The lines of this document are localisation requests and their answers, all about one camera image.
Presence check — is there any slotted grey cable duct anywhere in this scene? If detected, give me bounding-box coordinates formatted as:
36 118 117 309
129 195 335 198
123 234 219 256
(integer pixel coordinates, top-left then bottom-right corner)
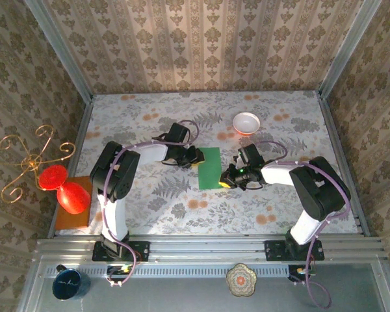
45 266 300 280

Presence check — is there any gold wire scroll stand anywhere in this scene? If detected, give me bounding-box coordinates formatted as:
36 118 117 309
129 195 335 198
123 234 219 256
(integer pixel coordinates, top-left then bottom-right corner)
0 124 77 204

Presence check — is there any ornate patterned flower dish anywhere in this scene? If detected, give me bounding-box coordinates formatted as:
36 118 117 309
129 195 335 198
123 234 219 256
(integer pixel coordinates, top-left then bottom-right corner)
226 263 257 298

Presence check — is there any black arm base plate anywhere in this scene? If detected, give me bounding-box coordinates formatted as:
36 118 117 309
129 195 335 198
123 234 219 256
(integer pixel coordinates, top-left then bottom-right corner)
264 239 325 262
92 240 151 263

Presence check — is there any orange wooden board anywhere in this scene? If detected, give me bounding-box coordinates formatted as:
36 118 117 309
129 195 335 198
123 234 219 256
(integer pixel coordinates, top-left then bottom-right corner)
54 175 95 230

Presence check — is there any aluminium frame cross rail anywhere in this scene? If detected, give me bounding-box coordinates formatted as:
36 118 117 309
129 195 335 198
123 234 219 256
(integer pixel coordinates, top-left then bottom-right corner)
34 233 387 263

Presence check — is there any small controller board with wires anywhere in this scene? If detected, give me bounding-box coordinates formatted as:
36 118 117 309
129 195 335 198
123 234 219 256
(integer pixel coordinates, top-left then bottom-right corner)
287 263 317 287
106 263 134 289

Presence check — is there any grey metal shelf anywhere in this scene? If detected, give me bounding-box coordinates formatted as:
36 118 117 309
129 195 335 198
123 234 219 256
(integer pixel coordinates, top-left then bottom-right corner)
19 259 390 312

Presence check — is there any red plastic goblet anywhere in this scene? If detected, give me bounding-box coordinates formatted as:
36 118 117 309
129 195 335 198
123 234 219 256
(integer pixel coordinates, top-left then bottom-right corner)
38 164 92 215

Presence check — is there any white bowl with orange outside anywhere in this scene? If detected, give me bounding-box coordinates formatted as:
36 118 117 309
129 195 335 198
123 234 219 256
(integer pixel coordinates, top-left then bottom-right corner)
232 112 261 137

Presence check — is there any aluminium frame corner post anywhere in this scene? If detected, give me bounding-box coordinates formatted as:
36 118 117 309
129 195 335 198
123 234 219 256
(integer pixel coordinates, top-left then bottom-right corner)
23 0 94 102
317 0 384 98

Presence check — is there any floral patterned table cover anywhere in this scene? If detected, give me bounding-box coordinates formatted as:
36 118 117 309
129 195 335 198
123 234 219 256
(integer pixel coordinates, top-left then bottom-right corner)
57 90 360 235

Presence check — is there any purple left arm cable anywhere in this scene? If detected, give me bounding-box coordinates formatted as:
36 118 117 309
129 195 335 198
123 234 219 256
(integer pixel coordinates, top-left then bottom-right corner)
102 119 201 289

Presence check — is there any green cloth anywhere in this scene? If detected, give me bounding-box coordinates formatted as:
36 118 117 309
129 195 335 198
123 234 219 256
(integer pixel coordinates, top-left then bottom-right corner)
197 147 222 190

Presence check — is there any dark blue mug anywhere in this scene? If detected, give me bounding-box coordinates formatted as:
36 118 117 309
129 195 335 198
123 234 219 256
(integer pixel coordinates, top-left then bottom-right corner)
51 265 92 300

